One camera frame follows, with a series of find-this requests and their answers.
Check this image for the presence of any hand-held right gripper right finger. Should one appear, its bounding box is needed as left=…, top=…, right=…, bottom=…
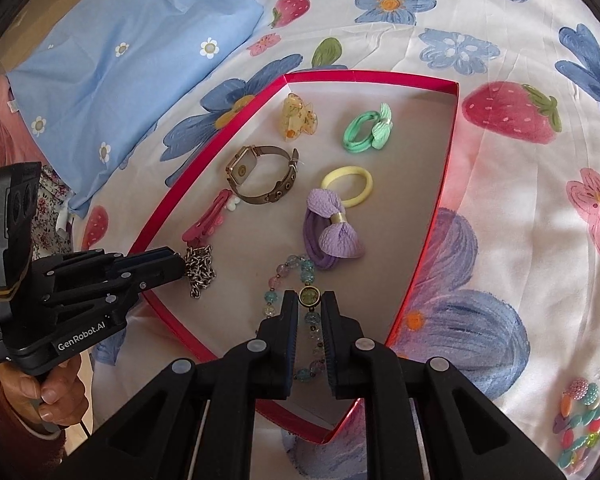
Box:
left=321, top=290, right=566, bottom=480

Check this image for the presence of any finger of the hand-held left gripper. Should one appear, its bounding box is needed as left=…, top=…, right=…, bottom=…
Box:
left=40, top=265, right=190, bottom=311
left=42, top=246, right=188, bottom=283

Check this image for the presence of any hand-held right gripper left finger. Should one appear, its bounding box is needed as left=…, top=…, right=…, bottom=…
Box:
left=55, top=290, right=301, bottom=480

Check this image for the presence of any crystal bead bracelet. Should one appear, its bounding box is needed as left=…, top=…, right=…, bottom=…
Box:
left=262, top=254, right=331, bottom=383

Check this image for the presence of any silver chain necklace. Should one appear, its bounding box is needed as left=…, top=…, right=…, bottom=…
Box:
left=182, top=244, right=217, bottom=301

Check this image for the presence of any pink hair clip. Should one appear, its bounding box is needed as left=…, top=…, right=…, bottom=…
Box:
left=181, top=188, right=241, bottom=243

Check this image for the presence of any purple bow hair tie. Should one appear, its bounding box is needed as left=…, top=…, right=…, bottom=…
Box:
left=302, top=187, right=367, bottom=271

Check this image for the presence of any yellow hair tie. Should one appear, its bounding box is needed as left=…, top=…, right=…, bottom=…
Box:
left=320, top=165, right=374, bottom=208

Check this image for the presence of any red shallow cardboard box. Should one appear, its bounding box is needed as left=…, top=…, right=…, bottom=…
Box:
left=127, top=71, right=461, bottom=445

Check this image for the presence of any green bow hair tie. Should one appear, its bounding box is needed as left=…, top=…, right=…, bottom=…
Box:
left=341, top=102, right=395, bottom=153

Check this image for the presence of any yellow translucent hair claw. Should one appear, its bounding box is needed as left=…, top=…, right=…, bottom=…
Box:
left=280, top=92, right=321, bottom=142

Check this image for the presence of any person's left hand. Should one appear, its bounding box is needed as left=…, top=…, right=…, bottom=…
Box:
left=0, top=347, right=93, bottom=436

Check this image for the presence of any small floral print clothing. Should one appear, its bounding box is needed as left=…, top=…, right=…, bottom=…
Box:
left=27, top=165, right=83, bottom=261

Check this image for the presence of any pink clothing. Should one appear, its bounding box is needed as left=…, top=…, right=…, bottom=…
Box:
left=0, top=76, right=46, bottom=173

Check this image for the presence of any light blue flowered pillow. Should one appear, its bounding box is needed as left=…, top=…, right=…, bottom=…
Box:
left=5, top=0, right=265, bottom=218

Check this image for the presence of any floral strawberry print bedsheet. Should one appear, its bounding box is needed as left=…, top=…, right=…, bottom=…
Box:
left=75, top=0, right=600, bottom=480

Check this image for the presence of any colourful plastic bead bracelet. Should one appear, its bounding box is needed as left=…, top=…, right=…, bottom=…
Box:
left=552, top=379, right=600, bottom=472

